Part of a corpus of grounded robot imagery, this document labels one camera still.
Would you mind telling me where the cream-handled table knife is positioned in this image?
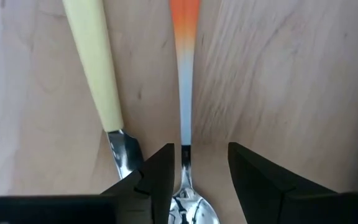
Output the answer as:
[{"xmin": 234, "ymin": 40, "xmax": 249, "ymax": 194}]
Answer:
[{"xmin": 62, "ymin": 0, "xmax": 145, "ymax": 181}]

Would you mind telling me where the orange-handled metal spoon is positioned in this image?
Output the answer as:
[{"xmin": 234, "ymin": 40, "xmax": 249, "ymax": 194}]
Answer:
[{"xmin": 166, "ymin": 0, "xmax": 221, "ymax": 224}]

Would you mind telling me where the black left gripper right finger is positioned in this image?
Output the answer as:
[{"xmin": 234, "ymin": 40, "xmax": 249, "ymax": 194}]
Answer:
[{"xmin": 227, "ymin": 142, "xmax": 358, "ymax": 224}]

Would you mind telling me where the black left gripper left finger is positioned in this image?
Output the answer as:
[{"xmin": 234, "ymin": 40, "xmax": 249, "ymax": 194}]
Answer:
[{"xmin": 0, "ymin": 142, "xmax": 175, "ymax": 224}]

